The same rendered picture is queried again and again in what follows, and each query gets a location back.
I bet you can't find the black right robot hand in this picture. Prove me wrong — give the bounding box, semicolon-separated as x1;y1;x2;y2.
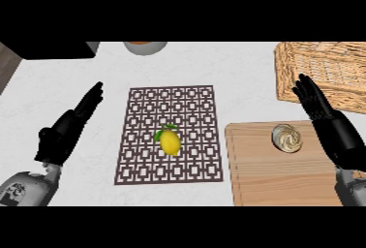
290;73;366;172

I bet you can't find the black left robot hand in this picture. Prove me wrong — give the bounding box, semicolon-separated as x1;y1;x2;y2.
32;80;106;167

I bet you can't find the wooden cutting board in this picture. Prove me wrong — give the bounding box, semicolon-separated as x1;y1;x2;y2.
222;119;366;207

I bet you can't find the wicker basket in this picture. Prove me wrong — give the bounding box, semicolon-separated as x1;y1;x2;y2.
272;42;366;115

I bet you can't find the brown patterned placemat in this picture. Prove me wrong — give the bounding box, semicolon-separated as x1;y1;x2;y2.
113;84;224;186

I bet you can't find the yellow lemon with leaves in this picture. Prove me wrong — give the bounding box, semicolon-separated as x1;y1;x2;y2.
153;123;182;157

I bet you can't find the black appliance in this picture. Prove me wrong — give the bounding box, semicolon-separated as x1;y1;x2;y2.
0;42;97;60

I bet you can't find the grey bowl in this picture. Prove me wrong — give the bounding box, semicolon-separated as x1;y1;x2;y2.
122;42;168;56

